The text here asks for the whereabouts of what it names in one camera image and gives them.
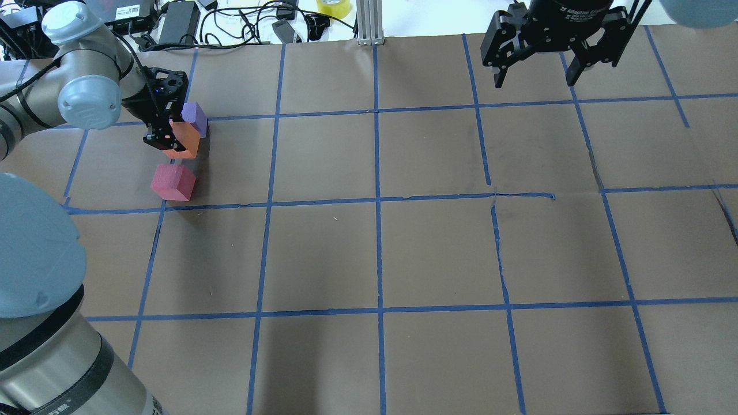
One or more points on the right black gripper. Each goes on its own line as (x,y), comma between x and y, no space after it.
(564,18)

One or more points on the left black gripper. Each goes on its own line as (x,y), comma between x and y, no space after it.
(140,102)

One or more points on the orange foam block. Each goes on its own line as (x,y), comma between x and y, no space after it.
(189,139)

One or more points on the purple foam block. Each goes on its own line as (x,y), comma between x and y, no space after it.
(194,114)

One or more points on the black power adapter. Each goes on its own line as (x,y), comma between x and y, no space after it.
(180,23)

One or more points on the red foam block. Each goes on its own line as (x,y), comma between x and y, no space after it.
(173,182)

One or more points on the yellow tape roll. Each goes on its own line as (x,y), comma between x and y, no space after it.
(338,9)

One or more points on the aluminium frame post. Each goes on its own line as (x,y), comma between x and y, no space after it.
(369,23)

